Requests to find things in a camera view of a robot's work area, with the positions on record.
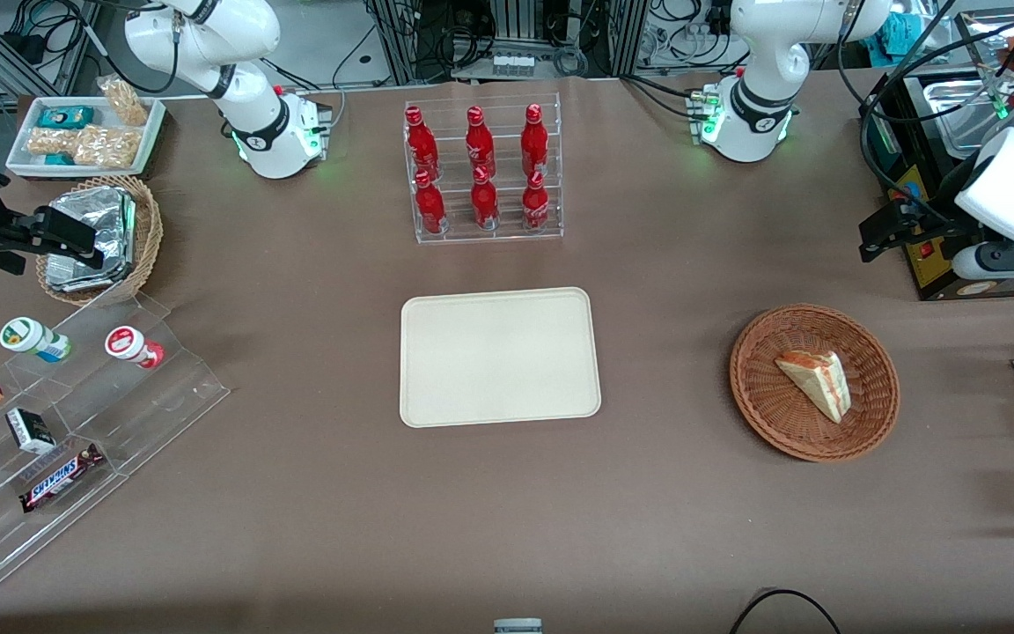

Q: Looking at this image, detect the clear acrylic stepped shelf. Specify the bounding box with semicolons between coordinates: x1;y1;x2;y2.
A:
0;290;231;601

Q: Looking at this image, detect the red lid yogurt cup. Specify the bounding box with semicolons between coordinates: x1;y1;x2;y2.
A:
104;325;165;371

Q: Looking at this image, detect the tan deep wicker basket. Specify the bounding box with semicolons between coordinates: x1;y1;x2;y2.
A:
35;174;164;308

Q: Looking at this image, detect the triangle sandwich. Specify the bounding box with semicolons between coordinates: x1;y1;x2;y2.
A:
775;350;852;425

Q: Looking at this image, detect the black box appliance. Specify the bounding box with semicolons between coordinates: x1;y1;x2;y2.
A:
859;66;1014;303

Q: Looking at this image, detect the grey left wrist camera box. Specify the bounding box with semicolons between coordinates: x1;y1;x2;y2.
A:
952;240;1014;282

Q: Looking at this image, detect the aluminium frame rack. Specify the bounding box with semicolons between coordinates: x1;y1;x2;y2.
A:
364;0;650;82

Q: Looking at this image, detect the clear acrylic bottle rack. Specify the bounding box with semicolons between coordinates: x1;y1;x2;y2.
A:
403;92;564;246

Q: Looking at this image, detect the teal cloth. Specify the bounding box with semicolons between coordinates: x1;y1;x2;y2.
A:
878;12;932;55

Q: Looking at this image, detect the white rectangular snack tray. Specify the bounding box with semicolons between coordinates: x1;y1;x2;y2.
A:
5;95;167;181

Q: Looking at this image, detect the red cola bottle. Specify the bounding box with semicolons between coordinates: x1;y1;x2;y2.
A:
519;103;550;179
470;165;501;232
465;106;497;179
405;106;440;182
521;169;551;232
414;169;448;236

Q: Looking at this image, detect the black cable loop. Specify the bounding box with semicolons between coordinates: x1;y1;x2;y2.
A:
729;588;841;634

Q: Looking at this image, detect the brown round wicker basket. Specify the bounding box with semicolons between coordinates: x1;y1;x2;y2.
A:
730;304;900;463

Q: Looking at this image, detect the green lid yogurt cup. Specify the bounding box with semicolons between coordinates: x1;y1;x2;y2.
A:
0;316;73;365

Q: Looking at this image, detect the small black white box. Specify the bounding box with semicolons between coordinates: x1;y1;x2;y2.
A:
5;407;57;456

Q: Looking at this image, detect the beige rectangular tray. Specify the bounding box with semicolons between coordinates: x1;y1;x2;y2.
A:
399;286;603;429

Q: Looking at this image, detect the silver foil wrapped package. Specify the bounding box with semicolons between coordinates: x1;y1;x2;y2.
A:
45;186;138;293

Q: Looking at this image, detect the clear bag of snacks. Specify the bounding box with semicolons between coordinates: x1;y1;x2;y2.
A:
26;127;79;159
97;75;150;128
73;124;143;171

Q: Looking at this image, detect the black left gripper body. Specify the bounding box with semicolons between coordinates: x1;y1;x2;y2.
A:
899;204;990;258

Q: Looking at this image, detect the metal pan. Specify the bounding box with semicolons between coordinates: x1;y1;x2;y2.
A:
923;77;1014;161

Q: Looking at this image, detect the Snickers chocolate bar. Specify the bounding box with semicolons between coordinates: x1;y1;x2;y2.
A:
18;442;107;515

